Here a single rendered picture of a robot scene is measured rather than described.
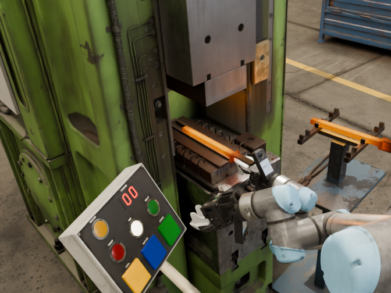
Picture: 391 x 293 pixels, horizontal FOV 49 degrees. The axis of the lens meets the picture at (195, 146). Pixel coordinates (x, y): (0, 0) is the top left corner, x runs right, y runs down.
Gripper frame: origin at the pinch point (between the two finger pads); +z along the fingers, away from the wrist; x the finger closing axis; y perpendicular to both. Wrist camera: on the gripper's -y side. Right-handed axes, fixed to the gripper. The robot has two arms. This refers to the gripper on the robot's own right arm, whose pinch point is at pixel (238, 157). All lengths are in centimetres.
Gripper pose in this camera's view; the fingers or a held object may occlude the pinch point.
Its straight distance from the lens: 170.1
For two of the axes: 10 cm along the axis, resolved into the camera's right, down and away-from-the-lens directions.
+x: 7.6, -4.0, 5.1
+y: 0.8, 8.4, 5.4
